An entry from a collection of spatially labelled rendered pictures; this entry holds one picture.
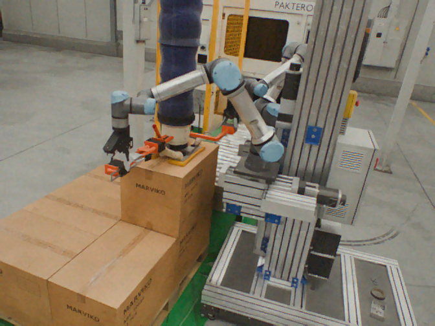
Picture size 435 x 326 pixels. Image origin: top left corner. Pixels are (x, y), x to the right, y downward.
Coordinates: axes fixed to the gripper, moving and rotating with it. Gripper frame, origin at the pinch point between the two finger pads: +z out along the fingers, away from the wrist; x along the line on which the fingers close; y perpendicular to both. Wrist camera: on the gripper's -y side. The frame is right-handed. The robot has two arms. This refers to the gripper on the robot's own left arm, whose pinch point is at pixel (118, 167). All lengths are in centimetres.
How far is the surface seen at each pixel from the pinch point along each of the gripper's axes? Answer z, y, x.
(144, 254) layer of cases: 53, 8, -10
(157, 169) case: 12.9, 32.9, -3.1
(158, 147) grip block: -0.3, 32.5, -3.7
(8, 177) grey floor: 108, 108, 212
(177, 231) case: 49, 30, -19
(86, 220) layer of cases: 53, 20, 38
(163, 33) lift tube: -57, 50, 5
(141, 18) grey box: -58, 164, 89
